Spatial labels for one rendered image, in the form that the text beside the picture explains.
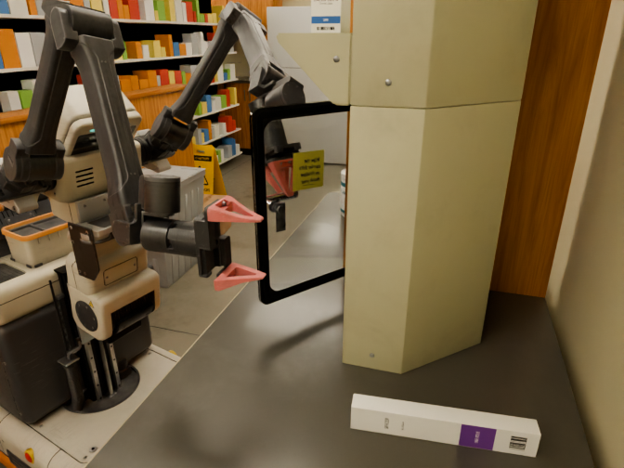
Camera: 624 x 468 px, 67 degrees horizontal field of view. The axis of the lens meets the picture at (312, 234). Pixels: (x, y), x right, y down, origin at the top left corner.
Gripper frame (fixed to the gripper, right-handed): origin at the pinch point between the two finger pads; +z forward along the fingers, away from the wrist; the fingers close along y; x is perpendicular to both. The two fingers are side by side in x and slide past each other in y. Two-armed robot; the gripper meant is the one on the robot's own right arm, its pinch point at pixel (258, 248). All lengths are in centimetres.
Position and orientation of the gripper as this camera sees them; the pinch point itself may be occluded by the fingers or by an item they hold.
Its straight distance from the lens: 73.8
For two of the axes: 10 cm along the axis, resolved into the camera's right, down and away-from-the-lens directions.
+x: 2.9, -3.7, 8.8
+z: 9.6, 1.2, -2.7
